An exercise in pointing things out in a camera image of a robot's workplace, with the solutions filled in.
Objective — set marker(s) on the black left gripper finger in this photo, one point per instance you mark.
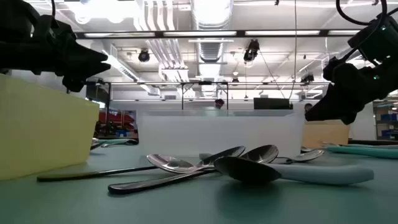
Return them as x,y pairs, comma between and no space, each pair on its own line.
90,70
88,54

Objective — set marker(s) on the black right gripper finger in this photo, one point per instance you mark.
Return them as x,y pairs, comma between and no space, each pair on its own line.
331,101
329,117

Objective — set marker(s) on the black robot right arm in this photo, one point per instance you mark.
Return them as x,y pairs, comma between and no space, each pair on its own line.
376,43

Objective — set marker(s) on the orange plastic bin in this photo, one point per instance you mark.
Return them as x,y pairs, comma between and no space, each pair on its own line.
326,133

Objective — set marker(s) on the dark distant screen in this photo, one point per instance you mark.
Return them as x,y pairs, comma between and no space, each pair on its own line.
98,92

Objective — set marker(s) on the person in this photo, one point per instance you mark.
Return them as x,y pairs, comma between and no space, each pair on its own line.
308,107
219,103

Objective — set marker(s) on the shelf with blue boxes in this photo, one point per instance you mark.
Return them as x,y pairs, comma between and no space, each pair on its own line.
385,121

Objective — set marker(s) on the red storage rack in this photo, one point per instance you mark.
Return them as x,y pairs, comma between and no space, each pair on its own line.
116,119

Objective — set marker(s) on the black distant monitor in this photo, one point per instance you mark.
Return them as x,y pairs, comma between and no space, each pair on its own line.
272,103

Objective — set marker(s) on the black overhead crossbar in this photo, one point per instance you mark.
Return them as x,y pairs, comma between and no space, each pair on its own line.
323,32

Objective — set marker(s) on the yellow plastic bin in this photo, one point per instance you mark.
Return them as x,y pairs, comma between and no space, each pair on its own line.
46,130

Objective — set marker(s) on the clear plastic bin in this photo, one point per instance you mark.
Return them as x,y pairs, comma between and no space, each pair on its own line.
217,133

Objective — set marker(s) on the green table mat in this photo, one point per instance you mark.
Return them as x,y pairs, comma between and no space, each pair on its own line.
186,205

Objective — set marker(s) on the black ceiling camera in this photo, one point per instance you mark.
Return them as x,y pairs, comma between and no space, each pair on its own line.
251,49
307,78
143,56

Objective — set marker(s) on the black aluminium table frame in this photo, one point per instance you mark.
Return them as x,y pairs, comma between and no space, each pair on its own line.
373,142

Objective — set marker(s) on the black distant rig frame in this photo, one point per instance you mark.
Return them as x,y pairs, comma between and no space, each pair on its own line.
182,93

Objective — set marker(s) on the round silver ventilation duct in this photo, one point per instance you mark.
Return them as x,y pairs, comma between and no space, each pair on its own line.
211,53

